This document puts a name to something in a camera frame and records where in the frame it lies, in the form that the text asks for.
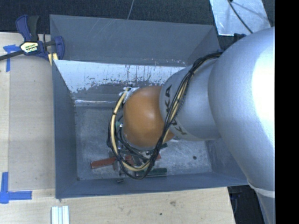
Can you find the dark green flat block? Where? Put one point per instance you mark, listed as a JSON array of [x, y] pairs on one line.
[[158, 171]]

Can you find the red-brown flat block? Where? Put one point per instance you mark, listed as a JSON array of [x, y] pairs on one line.
[[100, 163]]

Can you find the grey metal bin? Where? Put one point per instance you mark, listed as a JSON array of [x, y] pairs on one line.
[[98, 125]]

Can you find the pale wood board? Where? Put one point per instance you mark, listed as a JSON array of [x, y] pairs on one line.
[[30, 125]]

